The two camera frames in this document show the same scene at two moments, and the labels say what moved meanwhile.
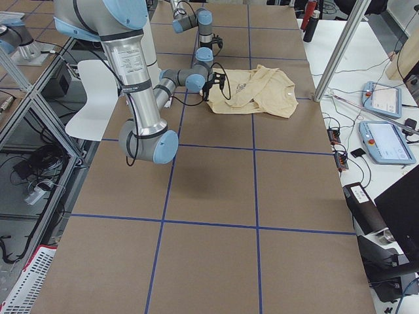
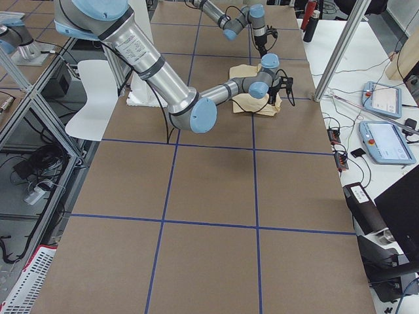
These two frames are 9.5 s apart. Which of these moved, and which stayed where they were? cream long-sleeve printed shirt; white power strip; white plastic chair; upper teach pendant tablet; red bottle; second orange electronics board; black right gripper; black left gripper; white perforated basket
Moved: cream long-sleeve printed shirt; black right gripper; black left gripper
Stayed: red bottle; second orange electronics board; white plastic chair; white perforated basket; white power strip; upper teach pendant tablet
